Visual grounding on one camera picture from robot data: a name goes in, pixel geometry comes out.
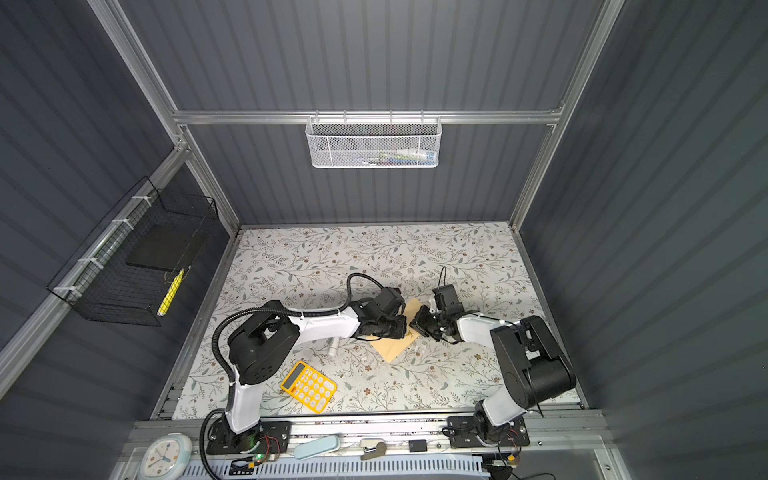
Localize white glue stick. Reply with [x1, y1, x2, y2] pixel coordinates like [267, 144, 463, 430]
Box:
[328, 337, 340, 357]

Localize yellow highlighter pen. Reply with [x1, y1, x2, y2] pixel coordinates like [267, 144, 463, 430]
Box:
[157, 269, 185, 317]

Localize small black square block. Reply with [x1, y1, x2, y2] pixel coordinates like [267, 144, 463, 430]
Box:
[408, 439, 428, 453]

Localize black corrugated cable hose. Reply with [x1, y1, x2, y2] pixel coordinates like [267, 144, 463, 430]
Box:
[199, 272, 385, 480]

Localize black wire basket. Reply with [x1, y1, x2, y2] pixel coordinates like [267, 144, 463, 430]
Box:
[48, 181, 219, 327]

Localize yellow calculator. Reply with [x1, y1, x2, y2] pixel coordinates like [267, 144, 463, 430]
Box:
[280, 361, 337, 414]

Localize pens in white basket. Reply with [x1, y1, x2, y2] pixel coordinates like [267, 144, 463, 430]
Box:
[357, 148, 438, 168]

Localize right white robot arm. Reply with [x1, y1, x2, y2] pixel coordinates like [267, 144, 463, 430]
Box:
[410, 285, 577, 427]

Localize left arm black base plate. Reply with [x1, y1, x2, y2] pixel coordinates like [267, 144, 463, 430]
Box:
[205, 419, 292, 455]

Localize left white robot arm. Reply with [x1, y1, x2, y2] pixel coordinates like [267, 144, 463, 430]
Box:
[225, 287, 407, 434]

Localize white wire mesh basket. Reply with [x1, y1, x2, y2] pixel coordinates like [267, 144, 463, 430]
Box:
[305, 119, 443, 169]

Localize white analog clock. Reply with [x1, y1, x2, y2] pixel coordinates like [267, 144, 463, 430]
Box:
[137, 433, 192, 480]

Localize manila paper envelope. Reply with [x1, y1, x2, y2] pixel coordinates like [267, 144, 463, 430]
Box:
[371, 298, 423, 363]

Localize light blue eraser case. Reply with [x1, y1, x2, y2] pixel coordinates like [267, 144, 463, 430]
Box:
[293, 435, 341, 460]

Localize small metal latch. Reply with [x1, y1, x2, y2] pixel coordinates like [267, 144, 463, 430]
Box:
[360, 438, 387, 461]

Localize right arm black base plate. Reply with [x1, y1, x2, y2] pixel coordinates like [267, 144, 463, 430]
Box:
[441, 414, 530, 449]

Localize white slotted cable duct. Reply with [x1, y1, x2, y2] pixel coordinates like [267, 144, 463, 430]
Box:
[210, 454, 490, 479]

